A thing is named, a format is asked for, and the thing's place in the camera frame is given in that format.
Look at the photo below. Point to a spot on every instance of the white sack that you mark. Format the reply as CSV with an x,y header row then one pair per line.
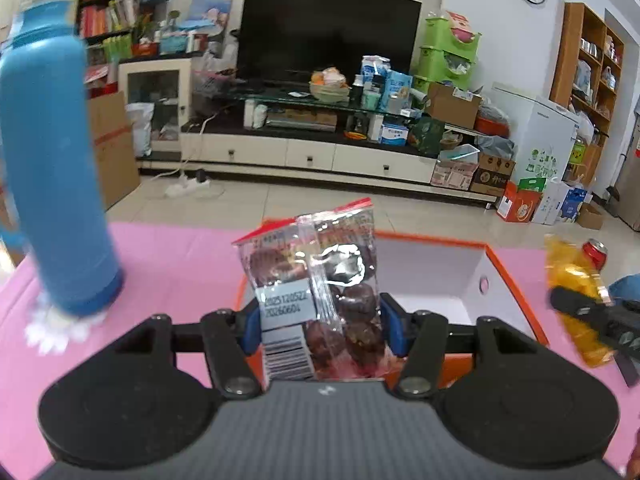
x,y
140,127

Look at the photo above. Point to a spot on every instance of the orange red gift box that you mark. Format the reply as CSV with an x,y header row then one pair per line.
x,y
517,205

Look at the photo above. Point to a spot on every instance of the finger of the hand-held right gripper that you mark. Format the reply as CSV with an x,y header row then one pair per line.
x,y
575,302

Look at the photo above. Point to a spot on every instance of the brown printed cardboard box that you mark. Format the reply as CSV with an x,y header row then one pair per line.
x,y
492,176

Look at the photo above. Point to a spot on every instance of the clear bag of dates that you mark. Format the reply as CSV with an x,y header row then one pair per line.
x,y
345,300

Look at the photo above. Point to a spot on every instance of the green stacked storage baskets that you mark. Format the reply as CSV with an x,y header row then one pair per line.
x,y
442,57

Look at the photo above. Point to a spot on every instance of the person's right forearm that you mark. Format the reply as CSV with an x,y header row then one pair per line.
x,y
636,455

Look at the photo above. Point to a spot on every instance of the black television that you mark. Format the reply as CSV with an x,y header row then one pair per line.
x,y
325,30

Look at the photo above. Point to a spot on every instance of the white and black TV stand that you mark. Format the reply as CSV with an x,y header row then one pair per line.
x,y
300,152

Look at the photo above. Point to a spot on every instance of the orange plastic basin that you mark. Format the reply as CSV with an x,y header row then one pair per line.
x,y
492,125

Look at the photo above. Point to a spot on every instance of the silver media player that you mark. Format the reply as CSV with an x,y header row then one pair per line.
x,y
300,119

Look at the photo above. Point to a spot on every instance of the white mini fridge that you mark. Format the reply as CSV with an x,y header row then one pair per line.
x,y
545,135

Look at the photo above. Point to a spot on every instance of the blue white mask box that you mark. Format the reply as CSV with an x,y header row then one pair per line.
x,y
395,135

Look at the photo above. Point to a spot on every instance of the small cardboard box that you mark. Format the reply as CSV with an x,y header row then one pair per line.
x,y
591,216

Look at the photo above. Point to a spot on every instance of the fruit basket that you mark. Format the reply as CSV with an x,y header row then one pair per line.
x,y
329,87

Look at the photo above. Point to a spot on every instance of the pink printed carton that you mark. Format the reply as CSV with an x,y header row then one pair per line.
x,y
452,175

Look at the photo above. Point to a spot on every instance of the stainless steel refrigerator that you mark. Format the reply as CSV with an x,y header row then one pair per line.
x,y
631,175

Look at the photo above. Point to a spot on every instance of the amber translucent snack packet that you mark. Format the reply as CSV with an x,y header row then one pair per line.
x,y
580,270

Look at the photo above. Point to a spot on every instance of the blue thermos flask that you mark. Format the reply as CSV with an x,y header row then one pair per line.
x,y
55,160

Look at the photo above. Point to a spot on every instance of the green gift bag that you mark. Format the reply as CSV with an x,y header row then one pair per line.
x,y
427,136

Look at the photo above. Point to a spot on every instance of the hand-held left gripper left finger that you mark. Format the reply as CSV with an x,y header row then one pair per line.
x,y
250,327

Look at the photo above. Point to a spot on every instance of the white glass-door cabinet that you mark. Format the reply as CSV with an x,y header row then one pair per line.
x,y
152,95

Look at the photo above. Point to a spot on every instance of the pink flower-print tablecloth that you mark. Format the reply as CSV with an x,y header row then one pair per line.
x,y
175,270

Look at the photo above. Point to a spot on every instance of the blue poster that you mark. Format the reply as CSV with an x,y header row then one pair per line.
x,y
210,12

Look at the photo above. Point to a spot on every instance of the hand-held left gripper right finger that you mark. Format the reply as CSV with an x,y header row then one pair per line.
x,y
392,327

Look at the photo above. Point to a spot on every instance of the white jars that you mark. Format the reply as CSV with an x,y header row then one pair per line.
x,y
255,114

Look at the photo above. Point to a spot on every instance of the wooden open shelf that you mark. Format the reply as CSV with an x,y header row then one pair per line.
x,y
570,50

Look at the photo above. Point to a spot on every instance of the red soda can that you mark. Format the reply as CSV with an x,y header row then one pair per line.
x,y
595,254

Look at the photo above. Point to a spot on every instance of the bookshelf with books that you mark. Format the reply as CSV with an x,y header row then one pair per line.
x,y
110,10

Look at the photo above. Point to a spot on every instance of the grey blue padded object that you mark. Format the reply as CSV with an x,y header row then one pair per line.
x,y
625,287

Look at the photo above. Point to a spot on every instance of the white power strip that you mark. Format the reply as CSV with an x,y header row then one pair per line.
x,y
182,187

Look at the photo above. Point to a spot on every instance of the large cardboard box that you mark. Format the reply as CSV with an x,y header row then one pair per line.
x,y
115,155

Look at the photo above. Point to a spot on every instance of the orange cardboard box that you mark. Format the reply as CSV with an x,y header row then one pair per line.
x,y
430,270

